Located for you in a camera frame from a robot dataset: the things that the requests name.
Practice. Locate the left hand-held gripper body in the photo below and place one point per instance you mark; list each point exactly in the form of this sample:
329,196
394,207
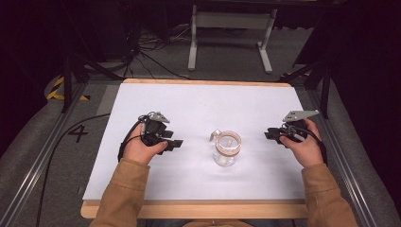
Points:
153,127

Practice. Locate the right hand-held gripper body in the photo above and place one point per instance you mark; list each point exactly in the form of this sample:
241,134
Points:
294,126

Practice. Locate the glass jar with wooden rim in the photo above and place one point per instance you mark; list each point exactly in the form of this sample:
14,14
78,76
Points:
227,148

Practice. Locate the white metal desk frame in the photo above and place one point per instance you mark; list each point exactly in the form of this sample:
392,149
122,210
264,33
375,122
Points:
231,20

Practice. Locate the wooden table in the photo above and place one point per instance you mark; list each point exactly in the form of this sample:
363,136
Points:
195,209

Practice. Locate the white table sheet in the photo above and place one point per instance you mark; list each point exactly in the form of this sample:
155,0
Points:
201,104

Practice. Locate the yellow black hazard tape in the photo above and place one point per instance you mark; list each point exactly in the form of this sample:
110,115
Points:
56,91

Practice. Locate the person's right hand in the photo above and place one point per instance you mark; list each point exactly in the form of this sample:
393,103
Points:
307,151

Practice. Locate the person's left hand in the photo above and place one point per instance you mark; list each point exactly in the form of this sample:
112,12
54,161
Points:
138,149

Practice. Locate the black metal stand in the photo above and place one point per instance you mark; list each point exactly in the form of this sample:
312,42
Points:
325,91
67,85

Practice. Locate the aluminium floor rail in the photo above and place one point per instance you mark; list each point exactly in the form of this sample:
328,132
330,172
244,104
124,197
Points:
41,164
346,176

